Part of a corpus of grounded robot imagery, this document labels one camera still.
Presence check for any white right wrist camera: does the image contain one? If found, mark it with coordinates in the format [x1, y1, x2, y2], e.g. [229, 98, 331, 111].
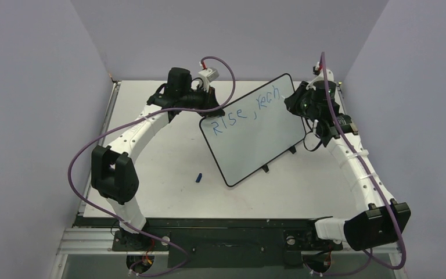
[308, 62, 336, 87]

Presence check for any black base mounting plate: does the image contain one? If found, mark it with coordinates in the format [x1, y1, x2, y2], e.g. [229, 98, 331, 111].
[74, 216, 344, 271]

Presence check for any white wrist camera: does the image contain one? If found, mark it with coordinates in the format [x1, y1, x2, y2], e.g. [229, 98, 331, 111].
[198, 67, 220, 86]
[308, 62, 336, 87]

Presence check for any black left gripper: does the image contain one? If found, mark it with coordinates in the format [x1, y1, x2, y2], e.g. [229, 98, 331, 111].
[180, 84, 225, 118]

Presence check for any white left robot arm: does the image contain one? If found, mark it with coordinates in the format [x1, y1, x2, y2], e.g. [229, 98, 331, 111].
[91, 67, 225, 250]

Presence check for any aluminium frame rail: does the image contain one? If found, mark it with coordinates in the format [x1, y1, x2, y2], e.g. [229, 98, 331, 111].
[56, 228, 400, 256]

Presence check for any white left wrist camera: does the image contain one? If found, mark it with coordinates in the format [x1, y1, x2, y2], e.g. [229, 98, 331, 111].
[198, 67, 220, 86]

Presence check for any white whiteboard black frame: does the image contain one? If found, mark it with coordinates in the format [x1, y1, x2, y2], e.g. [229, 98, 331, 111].
[199, 73, 305, 187]

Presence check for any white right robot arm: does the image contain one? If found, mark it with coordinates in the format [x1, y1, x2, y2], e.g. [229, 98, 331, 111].
[285, 81, 411, 251]

